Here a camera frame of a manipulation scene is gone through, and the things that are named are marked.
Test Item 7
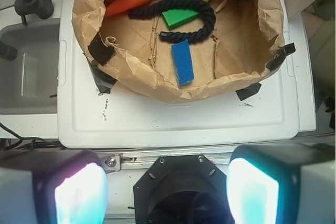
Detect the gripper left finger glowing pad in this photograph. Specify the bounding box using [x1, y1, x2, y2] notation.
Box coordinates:
[1, 150, 108, 223]

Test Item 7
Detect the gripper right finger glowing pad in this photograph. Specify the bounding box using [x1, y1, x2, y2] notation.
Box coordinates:
[226, 144, 335, 223]

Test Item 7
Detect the blue sponge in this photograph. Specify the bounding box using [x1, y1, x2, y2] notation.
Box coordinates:
[171, 40, 194, 86]

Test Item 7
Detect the white plastic bin lid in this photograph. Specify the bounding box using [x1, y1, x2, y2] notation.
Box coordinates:
[57, 0, 300, 148]

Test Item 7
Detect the grey sink basin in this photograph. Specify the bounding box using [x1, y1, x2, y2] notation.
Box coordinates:
[1, 18, 60, 115]

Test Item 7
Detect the brown paper bag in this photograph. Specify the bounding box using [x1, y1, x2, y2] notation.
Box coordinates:
[72, 0, 296, 104]

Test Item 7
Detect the green wedge block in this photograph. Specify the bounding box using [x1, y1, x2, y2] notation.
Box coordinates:
[162, 9, 199, 30]

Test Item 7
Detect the aluminium frame rail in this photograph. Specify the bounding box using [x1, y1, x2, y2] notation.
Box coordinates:
[98, 144, 336, 174]

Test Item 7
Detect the dark blue rope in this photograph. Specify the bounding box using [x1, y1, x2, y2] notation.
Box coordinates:
[128, 0, 217, 44]

